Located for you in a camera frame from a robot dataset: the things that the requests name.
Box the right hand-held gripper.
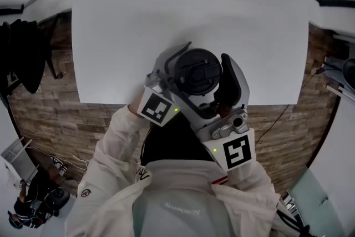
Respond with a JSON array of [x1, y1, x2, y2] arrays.
[[169, 54, 256, 173]]

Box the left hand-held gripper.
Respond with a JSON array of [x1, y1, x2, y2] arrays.
[[138, 41, 192, 128]]

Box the black cup lid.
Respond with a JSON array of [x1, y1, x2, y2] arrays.
[[175, 48, 224, 97]]

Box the person's left forearm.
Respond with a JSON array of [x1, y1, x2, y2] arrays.
[[94, 88, 150, 175]]

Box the person's right forearm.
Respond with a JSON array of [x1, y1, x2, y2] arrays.
[[227, 159, 278, 203]]

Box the person's black trouser legs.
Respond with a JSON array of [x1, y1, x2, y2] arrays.
[[143, 112, 220, 167]]

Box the person's torso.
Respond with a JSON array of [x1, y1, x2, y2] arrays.
[[65, 159, 306, 237]]

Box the frosted glass panel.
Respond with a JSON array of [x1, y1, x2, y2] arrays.
[[287, 166, 336, 237]]

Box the black office chair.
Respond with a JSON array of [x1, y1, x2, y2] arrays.
[[0, 12, 66, 95]]

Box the black white sneakers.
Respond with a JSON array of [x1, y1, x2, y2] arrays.
[[49, 155, 69, 177]]

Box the black backpack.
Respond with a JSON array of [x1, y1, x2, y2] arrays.
[[8, 169, 72, 230]]

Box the black floor cable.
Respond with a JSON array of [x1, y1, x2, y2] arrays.
[[255, 69, 324, 147]]

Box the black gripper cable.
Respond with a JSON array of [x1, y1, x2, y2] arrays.
[[140, 122, 153, 165]]

